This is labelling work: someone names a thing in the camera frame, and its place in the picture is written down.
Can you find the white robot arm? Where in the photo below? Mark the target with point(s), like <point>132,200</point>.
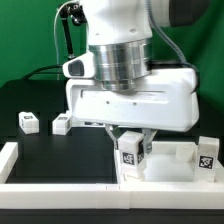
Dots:
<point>116,82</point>

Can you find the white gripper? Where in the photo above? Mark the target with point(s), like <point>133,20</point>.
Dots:
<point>164,100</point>

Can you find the white square table top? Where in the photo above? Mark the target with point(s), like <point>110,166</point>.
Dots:
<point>169,162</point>

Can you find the fiducial marker sheet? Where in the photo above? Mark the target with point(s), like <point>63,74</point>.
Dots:
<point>90,123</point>

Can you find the white U-shaped obstacle fence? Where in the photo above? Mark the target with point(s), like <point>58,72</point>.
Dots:
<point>124,195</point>

